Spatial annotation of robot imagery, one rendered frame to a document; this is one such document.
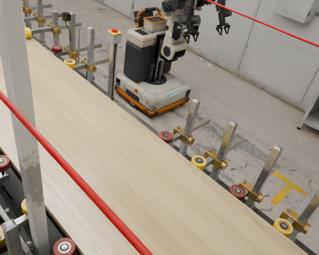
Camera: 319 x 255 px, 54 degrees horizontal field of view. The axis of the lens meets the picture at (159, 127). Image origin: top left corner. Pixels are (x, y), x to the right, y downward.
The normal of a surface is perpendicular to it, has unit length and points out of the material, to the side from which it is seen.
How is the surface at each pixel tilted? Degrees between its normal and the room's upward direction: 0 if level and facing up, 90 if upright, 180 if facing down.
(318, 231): 0
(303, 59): 90
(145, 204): 0
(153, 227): 0
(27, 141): 90
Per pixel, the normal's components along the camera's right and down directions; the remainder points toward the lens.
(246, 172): 0.15, -0.78
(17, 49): 0.69, 0.52
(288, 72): -0.71, 0.34
